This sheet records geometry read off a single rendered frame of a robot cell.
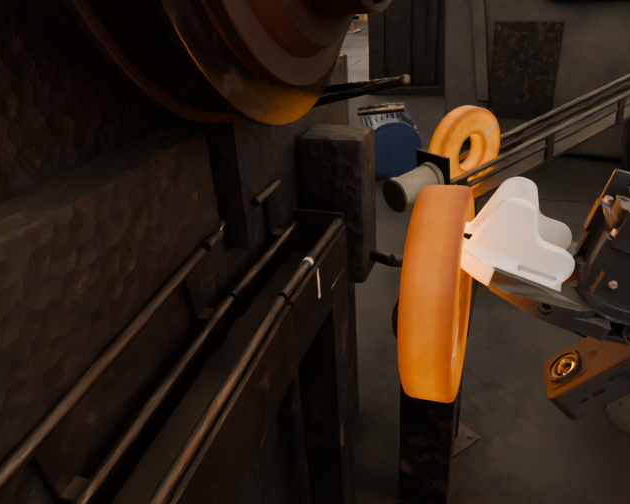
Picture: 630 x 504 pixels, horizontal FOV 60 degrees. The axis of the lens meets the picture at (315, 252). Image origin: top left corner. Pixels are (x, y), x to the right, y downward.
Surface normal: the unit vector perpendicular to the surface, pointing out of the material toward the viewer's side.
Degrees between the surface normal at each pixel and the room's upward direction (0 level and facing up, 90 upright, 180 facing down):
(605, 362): 47
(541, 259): 90
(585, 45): 90
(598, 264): 90
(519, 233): 90
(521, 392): 0
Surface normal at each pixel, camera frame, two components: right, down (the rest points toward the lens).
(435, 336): -0.35, 0.29
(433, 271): -0.31, -0.25
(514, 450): -0.07, -0.88
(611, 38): -0.56, 0.42
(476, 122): 0.56, 0.36
